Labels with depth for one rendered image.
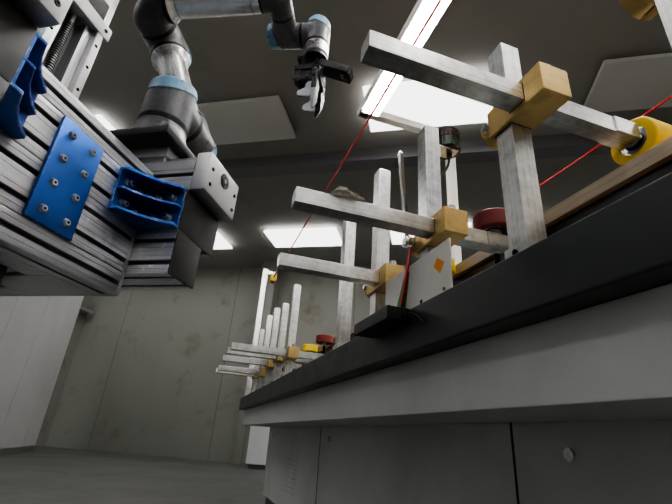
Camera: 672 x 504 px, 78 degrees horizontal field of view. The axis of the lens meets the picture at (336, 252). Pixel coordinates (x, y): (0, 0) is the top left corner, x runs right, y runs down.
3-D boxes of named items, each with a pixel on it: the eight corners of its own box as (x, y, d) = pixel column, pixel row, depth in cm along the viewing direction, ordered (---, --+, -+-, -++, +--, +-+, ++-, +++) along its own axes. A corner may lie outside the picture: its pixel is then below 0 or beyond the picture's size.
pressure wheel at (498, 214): (493, 255, 77) (488, 201, 82) (468, 269, 84) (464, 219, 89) (529, 263, 79) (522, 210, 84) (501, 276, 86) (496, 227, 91)
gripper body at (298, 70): (298, 99, 126) (302, 70, 131) (326, 96, 125) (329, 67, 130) (291, 79, 120) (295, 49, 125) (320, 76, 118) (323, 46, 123)
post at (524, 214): (537, 315, 51) (500, 38, 70) (517, 322, 54) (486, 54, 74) (560, 319, 52) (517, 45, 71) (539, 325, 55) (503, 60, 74)
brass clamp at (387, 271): (383, 281, 95) (383, 261, 97) (361, 298, 107) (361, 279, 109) (407, 286, 97) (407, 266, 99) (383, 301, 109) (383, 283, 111)
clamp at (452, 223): (445, 229, 74) (444, 205, 76) (409, 256, 86) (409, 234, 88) (472, 235, 76) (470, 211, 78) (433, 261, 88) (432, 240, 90)
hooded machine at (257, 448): (295, 470, 652) (302, 389, 701) (284, 471, 605) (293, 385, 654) (255, 466, 666) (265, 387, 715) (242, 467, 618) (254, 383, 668)
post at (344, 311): (337, 350, 120) (346, 213, 138) (331, 353, 124) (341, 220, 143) (351, 352, 121) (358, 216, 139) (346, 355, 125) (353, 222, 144)
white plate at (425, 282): (450, 291, 68) (447, 237, 73) (383, 326, 91) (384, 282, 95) (453, 292, 69) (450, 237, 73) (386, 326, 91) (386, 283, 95)
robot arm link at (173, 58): (160, 147, 108) (134, 17, 130) (184, 180, 121) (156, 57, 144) (205, 133, 108) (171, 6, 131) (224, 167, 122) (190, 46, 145)
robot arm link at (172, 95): (126, 109, 98) (141, 67, 103) (154, 146, 110) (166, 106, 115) (176, 109, 96) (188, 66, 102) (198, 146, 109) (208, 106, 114)
